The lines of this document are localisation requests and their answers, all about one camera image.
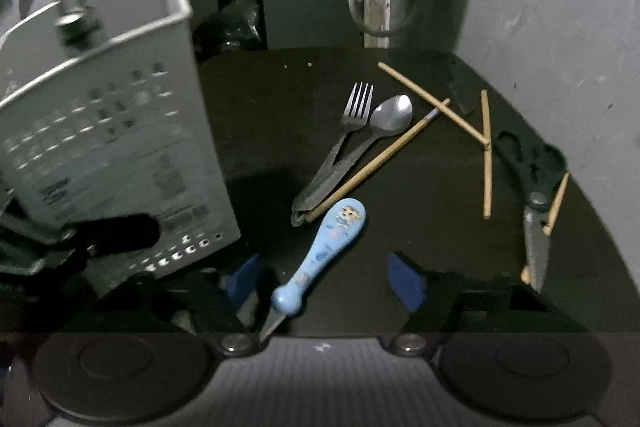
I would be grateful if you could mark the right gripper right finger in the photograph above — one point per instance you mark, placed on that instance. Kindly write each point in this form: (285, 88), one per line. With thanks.
(439, 303)

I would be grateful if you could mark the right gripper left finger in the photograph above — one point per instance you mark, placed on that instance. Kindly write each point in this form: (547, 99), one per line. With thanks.
(223, 307)

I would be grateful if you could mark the blue handled kids utensil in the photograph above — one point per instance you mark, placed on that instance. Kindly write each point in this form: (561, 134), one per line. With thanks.
(339, 228)

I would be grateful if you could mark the white perforated utensil basket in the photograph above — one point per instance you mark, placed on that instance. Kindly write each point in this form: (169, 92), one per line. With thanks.
(113, 130)

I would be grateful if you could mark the silver spoon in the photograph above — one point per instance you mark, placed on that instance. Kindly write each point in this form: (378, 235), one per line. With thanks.
(390, 118)

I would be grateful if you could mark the silver fork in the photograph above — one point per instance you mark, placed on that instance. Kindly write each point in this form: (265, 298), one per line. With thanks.
(354, 118)

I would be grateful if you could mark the wooden chopstick under scissors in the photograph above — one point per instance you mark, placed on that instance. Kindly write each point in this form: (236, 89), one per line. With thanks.
(552, 206)

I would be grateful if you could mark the wooden chopstick upright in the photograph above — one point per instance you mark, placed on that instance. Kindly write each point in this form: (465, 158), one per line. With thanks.
(487, 195)

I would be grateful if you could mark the wooden chopstick patterned tip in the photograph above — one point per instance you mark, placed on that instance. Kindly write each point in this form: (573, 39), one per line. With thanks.
(373, 165)

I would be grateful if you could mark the wooden chopstick far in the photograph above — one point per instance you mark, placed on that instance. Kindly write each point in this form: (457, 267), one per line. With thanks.
(440, 105)

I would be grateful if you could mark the small dark knife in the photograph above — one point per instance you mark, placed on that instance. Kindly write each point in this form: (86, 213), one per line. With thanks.
(458, 86)

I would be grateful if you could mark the grey cabinet box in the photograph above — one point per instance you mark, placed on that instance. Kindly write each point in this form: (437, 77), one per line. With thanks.
(293, 24)

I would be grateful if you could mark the black handled scissors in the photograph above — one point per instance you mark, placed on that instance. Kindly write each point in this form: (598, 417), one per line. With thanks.
(539, 168)

